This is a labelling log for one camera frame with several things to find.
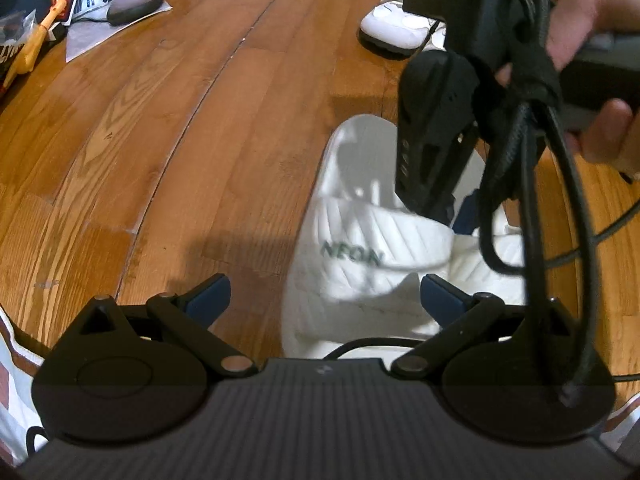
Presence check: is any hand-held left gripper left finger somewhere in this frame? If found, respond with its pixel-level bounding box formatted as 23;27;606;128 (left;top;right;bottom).
75;273;258;376

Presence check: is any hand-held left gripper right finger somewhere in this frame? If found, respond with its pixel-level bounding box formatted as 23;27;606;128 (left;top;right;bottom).
390;273;573;377

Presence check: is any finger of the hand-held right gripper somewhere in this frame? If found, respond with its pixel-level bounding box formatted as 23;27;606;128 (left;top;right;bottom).
452;192;483;237
395;124;480;224

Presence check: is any cream quilted slide sandal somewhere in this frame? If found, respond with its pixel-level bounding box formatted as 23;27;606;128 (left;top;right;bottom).
280;114;456;361
440;150;532;311

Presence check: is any white strap sneaker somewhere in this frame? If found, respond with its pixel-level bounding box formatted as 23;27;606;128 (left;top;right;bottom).
360;0;451;58

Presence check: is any person's right hand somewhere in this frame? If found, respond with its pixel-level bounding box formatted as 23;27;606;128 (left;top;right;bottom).
547;0;640;167

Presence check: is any patterned rug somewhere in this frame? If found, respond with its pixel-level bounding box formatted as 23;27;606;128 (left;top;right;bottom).
0;305;640;466

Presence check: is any black braided cable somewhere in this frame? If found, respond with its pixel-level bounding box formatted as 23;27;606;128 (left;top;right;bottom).
472;0;601;403

